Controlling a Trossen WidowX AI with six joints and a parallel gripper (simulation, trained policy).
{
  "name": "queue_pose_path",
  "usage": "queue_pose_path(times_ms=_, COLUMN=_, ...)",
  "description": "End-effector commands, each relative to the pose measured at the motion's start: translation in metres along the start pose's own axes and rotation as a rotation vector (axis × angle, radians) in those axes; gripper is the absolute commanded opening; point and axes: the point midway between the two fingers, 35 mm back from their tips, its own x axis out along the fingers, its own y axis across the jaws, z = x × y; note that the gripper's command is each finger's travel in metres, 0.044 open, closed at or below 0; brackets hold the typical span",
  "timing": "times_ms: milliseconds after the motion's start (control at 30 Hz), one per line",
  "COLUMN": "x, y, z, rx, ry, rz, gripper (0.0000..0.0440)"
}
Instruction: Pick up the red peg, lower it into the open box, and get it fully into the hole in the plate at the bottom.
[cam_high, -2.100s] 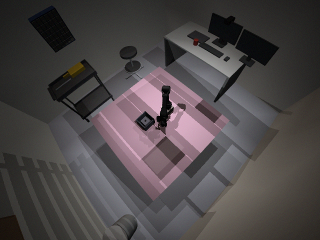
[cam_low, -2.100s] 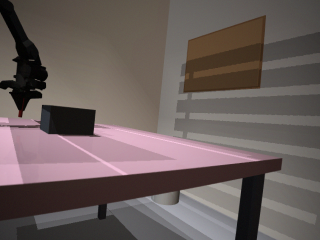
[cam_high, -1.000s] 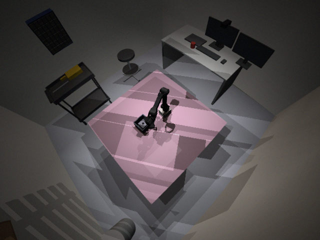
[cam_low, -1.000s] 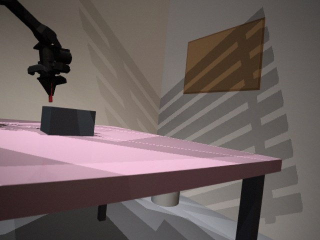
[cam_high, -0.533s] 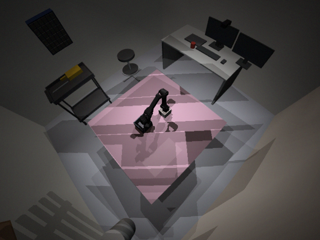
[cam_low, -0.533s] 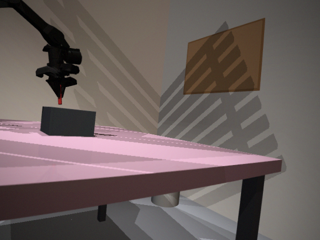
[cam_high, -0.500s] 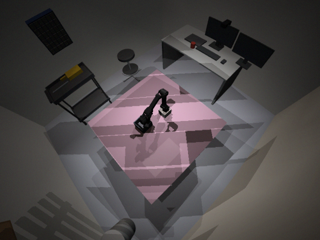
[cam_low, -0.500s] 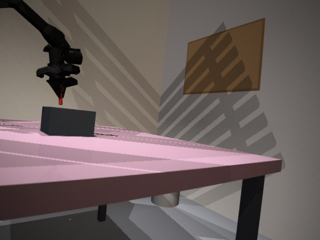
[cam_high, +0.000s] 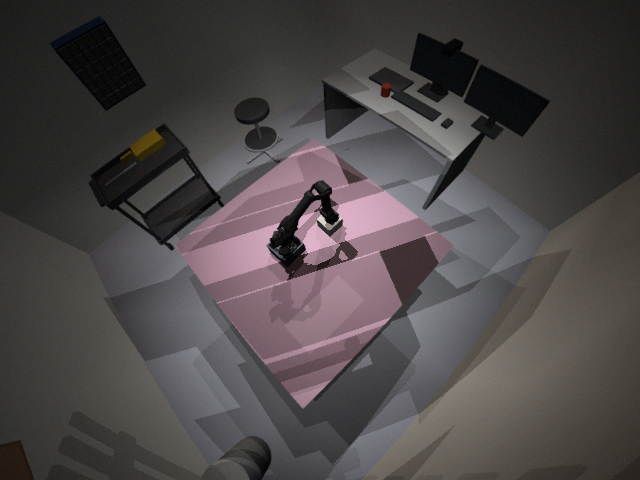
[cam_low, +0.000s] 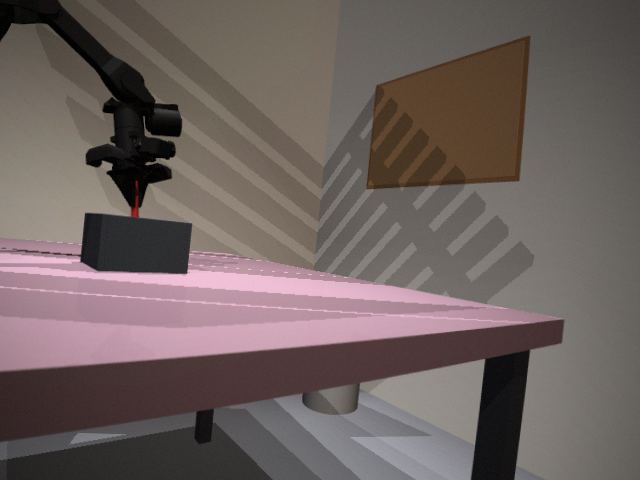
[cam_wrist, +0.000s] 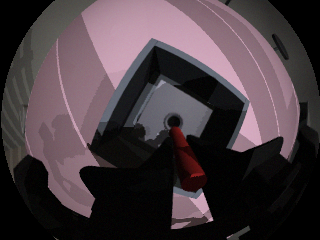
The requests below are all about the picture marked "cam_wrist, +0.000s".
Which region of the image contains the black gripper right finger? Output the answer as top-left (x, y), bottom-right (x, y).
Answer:
top-left (185, 135), bottom-right (284, 220)

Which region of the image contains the grey plate with hole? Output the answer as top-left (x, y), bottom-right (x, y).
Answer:
top-left (131, 80), bottom-right (212, 149)

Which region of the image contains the black box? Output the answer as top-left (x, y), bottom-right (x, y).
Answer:
top-left (89, 39), bottom-right (251, 168)

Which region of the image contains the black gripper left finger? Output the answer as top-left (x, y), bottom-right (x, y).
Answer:
top-left (79, 136), bottom-right (175, 229)

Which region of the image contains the red peg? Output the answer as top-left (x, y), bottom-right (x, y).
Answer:
top-left (169, 127), bottom-right (208, 192)

